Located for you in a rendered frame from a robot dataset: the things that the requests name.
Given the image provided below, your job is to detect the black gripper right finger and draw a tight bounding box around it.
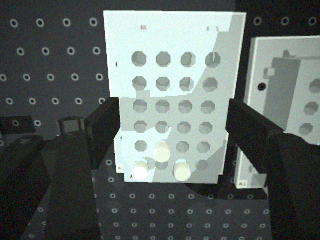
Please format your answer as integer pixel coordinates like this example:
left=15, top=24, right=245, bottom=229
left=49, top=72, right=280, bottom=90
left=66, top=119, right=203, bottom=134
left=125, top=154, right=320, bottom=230
left=225, top=98, right=320, bottom=240

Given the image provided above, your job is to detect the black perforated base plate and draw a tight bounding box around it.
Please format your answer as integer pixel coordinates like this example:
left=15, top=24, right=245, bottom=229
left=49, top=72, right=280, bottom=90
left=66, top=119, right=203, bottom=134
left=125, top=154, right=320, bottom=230
left=0, top=0, right=320, bottom=240

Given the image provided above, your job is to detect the white block with round holes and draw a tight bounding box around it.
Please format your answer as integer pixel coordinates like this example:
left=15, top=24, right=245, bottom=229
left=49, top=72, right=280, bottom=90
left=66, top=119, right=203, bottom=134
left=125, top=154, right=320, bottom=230
left=264, top=56, right=320, bottom=145
left=115, top=29, right=239, bottom=183

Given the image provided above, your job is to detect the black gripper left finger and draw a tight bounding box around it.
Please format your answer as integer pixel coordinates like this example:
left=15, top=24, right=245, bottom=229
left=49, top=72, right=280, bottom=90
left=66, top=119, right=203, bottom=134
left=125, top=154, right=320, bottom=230
left=0, top=97, right=121, bottom=240

